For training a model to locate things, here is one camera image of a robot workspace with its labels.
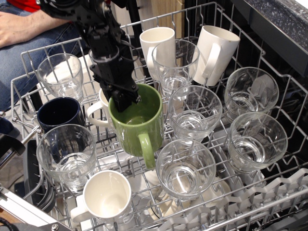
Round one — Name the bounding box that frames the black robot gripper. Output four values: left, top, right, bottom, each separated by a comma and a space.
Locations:
89, 47, 141, 112

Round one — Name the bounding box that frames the green ceramic mug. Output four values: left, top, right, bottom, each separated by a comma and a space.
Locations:
108, 84, 164, 170

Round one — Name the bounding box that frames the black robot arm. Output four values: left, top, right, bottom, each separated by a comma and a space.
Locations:
38, 0, 141, 112

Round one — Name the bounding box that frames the person's forearm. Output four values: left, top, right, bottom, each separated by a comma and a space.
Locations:
26, 10, 69, 38

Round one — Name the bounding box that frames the white mug centre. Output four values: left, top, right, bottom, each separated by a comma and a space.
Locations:
86, 89, 114, 128

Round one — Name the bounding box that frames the dark blue mug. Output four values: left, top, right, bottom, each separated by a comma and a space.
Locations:
37, 97, 86, 133

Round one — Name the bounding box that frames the clear glass near tall mug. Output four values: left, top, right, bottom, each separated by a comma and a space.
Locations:
152, 39, 200, 98

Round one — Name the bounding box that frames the tall white mug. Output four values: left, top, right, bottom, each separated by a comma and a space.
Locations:
193, 25, 240, 87
140, 27, 175, 80

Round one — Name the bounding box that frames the white mug front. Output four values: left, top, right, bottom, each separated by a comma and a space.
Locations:
70, 170, 132, 223

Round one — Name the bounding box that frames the tall white mug right back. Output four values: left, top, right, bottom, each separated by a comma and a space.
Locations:
193, 25, 240, 87

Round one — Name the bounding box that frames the person's hand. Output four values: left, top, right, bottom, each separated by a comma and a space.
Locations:
0, 12, 35, 48

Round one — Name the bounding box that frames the clear glass back middle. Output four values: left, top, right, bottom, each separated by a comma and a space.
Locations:
89, 40, 140, 86

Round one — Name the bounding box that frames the clear glass back left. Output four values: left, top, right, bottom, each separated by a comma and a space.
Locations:
37, 53, 84, 102

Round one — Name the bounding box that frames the clear glass front left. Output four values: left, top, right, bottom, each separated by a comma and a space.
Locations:
37, 124, 96, 193

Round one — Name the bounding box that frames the clear glass centre right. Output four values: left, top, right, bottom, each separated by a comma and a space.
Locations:
168, 85, 223, 141

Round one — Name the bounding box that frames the clear glass front centre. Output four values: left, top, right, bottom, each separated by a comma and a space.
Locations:
156, 139, 216, 201

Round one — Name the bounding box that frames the person in red shirt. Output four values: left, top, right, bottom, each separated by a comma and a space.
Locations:
0, 0, 86, 111

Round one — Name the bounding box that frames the black clamp with metal rod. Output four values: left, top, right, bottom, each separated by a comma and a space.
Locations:
0, 116, 44, 169

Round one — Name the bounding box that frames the clear glass right back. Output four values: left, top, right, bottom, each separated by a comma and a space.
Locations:
224, 67, 279, 122

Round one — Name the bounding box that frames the clear glass right front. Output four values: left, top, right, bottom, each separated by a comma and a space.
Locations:
227, 112, 288, 173

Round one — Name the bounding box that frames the dark speckled countertop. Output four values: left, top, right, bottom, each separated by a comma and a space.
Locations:
232, 0, 308, 77

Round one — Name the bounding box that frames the grey wire dishwasher rack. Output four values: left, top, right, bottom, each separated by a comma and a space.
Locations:
10, 1, 308, 231

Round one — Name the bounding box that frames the black cable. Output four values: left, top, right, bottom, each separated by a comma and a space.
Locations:
0, 218, 17, 231

